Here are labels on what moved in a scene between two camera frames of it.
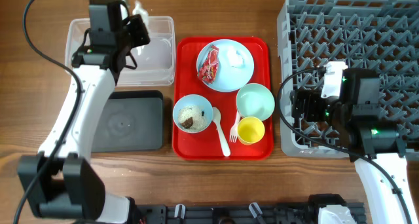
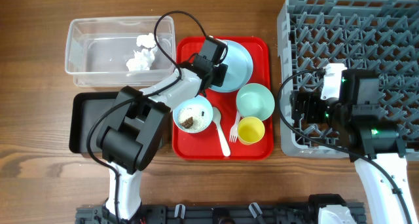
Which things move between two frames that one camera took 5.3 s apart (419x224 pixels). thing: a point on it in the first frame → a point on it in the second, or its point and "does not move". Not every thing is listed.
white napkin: x=234 y=58 → x=142 y=60
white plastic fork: x=234 y=131 does not move
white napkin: x=138 y=10 → x=146 y=40
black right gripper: x=313 y=98 does not move
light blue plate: x=236 y=65 does not move
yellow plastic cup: x=251 y=130 does not move
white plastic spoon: x=217 y=116 does not move
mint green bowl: x=255 y=100 does not move
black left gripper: x=143 y=38 → x=219 y=79
